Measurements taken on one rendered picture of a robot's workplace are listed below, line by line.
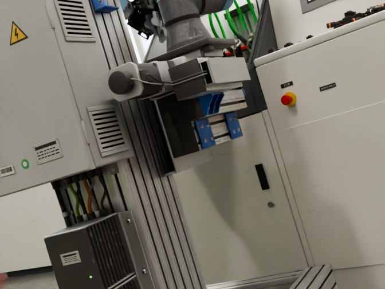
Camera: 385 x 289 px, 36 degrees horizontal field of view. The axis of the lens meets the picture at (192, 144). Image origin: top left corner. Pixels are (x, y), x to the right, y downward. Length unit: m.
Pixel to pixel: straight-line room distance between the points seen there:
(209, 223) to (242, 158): 0.33
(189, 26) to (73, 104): 0.57
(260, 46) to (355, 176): 0.61
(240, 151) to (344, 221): 0.47
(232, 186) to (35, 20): 1.16
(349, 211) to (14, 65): 1.24
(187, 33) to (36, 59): 0.55
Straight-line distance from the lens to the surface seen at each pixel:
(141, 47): 7.31
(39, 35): 1.49
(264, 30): 2.38
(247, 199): 2.33
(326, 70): 2.10
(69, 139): 1.45
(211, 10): 1.97
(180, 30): 1.86
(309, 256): 2.28
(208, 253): 2.50
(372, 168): 2.09
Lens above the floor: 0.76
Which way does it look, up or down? level
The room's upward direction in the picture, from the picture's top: 17 degrees counter-clockwise
